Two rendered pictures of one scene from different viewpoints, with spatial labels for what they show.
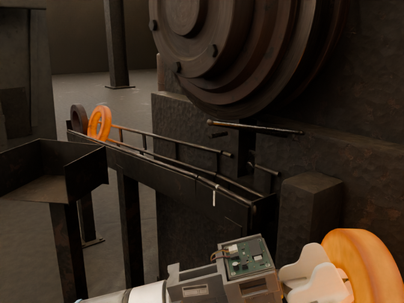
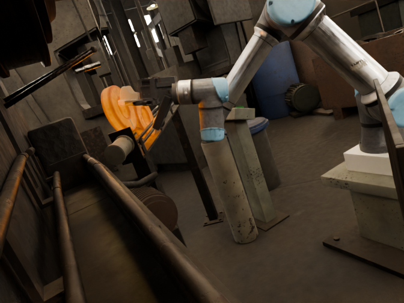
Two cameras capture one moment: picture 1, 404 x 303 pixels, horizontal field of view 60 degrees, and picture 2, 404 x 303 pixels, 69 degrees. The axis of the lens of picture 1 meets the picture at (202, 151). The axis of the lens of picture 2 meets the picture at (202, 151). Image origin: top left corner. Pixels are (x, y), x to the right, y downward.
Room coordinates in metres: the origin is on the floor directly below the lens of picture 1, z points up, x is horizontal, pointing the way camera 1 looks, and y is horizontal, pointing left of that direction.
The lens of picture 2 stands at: (1.22, 0.26, 0.78)
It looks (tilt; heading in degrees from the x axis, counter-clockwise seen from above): 13 degrees down; 194
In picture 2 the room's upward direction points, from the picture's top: 20 degrees counter-clockwise
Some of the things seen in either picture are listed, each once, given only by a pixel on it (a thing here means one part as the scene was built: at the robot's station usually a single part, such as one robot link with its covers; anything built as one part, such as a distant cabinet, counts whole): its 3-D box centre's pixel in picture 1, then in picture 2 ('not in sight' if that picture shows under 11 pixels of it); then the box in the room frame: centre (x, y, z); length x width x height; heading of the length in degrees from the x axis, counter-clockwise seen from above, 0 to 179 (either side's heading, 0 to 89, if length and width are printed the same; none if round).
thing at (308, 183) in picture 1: (308, 234); (70, 171); (0.61, -0.21, 0.68); 0.11 x 0.08 x 0.24; 127
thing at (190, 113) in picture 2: not in sight; (191, 122); (-1.94, -0.52, 0.39); 1.03 x 0.83 x 0.77; 142
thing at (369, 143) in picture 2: not in sight; (382, 131); (0.16, 0.61, 0.41); 0.15 x 0.15 x 0.10
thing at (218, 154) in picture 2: not in sight; (230, 189); (-0.07, 0.01, 0.26); 0.12 x 0.12 x 0.52
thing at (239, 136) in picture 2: not in sight; (248, 165); (-0.19, 0.11, 0.31); 0.24 x 0.16 x 0.62; 37
